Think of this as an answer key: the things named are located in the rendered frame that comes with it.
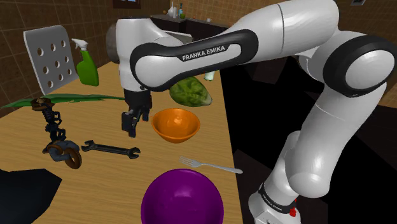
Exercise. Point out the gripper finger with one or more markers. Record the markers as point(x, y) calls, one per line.
point(145, 114)
point(128, 122)

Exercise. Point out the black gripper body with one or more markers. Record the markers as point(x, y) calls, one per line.
point(138, 100)

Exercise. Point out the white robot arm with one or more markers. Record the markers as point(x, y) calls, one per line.
point(316, 130)

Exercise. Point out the orange bowl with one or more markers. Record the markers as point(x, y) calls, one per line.
point(175, 125)

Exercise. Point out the black wrench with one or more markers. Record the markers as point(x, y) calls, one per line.
point(108, 149)

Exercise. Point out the green lettuce head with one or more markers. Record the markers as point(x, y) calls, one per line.
point(190, 93)

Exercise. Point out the green spray bottle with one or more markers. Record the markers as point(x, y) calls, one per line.
point(87, 69)

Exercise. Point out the wooden table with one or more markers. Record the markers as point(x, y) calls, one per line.
point(105, 189)

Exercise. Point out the toy palm tree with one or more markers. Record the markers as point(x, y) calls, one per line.
point(60, 152)

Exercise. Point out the pale small bottle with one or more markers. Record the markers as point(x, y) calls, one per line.
point(210, 76)

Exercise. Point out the silver fork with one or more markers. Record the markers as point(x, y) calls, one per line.
point(214, 166)

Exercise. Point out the purple bowl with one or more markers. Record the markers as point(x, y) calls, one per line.
point(183, 201)

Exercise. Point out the dark kitchen counter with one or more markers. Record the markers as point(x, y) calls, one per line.
point(203, 29)

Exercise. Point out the grey chair with holes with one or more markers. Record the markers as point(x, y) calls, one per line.
point(49, 40)

